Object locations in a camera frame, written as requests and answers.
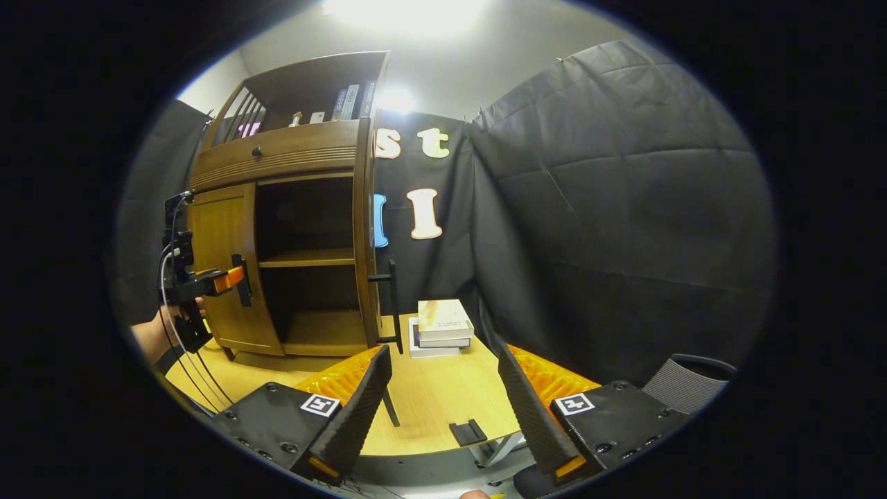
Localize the beige cover book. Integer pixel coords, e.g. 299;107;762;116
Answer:
417;299;475;342

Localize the wooden inner shelf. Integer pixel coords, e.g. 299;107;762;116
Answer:
258;247;355;268

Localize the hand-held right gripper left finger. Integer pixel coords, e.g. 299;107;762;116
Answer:
211;344;393;484

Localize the wooden cabinet drawer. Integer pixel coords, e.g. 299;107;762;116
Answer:
191;119;362;193

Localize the white table leg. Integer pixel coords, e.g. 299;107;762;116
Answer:
471;431;534;469

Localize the wooden shoe cabinet door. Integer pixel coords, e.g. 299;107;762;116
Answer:
188;182;285;358
351;170;384;349

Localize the black backdrop cloth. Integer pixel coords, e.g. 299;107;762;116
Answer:
114;38;777;389

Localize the small black bracket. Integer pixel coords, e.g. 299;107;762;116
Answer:
449;419;488;446

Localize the black door handle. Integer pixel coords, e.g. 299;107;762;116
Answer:
367;259;404;355
231;254;253;308

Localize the wooden double-door shoe cabinet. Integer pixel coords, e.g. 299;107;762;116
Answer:
188;50;390;361

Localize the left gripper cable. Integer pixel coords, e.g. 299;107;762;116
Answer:
158;246;233;411

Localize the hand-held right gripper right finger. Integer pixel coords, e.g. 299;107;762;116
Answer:
498;343;694;479

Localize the large ceiling light panel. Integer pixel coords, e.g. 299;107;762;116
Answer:
322;0;489;35

